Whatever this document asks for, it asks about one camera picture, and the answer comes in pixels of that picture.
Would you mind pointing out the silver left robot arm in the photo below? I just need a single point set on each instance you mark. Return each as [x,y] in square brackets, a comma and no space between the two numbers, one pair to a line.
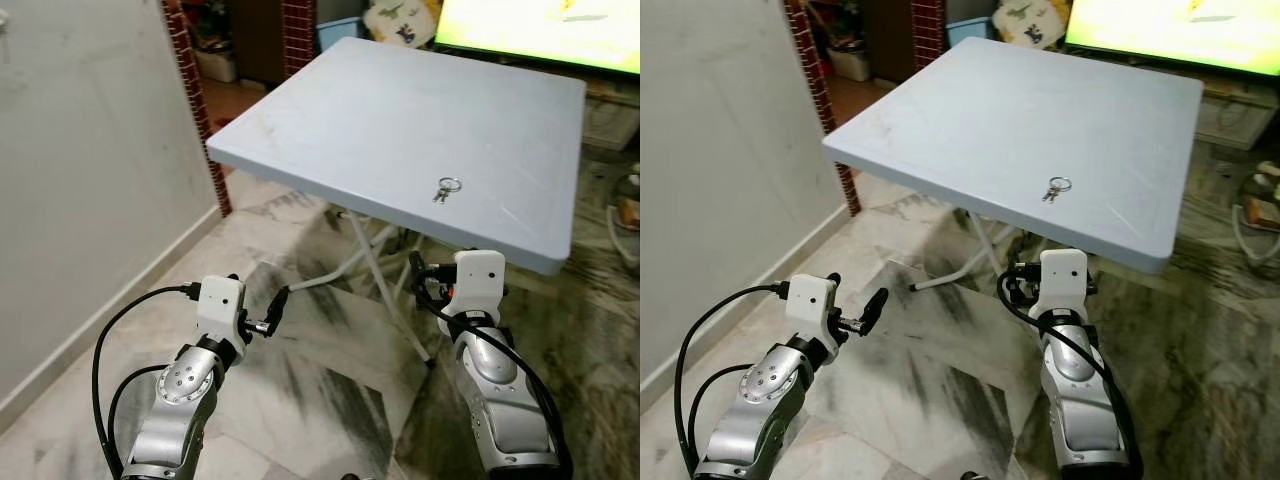
[178,400]
[755,400]

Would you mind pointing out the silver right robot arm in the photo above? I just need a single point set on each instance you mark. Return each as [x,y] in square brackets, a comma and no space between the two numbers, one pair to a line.
[1075,390]
[495,390]

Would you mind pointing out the grey folding table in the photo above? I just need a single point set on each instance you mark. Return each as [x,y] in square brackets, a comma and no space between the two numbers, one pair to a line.
[1010,120]
[400,120]

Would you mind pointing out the tall red brick pillar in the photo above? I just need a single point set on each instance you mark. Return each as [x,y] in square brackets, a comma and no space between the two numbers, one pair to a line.
[822,100]
[195,100]

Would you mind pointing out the white plant pot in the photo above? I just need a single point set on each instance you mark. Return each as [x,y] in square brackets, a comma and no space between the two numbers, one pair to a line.
[848,62]
[216,65]

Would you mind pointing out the pale television cabinet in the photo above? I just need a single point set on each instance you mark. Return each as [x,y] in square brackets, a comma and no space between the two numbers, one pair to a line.
[1240,115]
[612,115]

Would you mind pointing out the blue plastic box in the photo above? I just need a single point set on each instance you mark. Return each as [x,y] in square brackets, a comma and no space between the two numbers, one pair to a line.
[338,33]
[965,30]

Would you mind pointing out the white dinosaur print cushion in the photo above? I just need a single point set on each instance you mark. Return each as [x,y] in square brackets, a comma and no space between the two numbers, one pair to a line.
[400,20]
[1030,20]

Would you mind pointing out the short red brick pillar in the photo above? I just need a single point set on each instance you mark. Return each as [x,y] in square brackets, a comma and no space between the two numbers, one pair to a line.
[299,35]
[928,30]

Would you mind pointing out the lit flat television screen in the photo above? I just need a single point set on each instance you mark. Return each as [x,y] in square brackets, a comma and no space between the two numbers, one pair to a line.
[1180,25]
[550,30]

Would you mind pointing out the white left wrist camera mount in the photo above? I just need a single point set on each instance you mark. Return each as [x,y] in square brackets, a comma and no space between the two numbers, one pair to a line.
[810,302]
[220,305]

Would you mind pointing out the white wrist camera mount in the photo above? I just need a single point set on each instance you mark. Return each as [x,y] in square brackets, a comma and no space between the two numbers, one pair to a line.
[1064,278]
[220,305]
[480,280]
[810,302]

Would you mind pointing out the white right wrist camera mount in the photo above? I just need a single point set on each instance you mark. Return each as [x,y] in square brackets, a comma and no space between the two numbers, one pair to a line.
[1064,278]
[480,280]

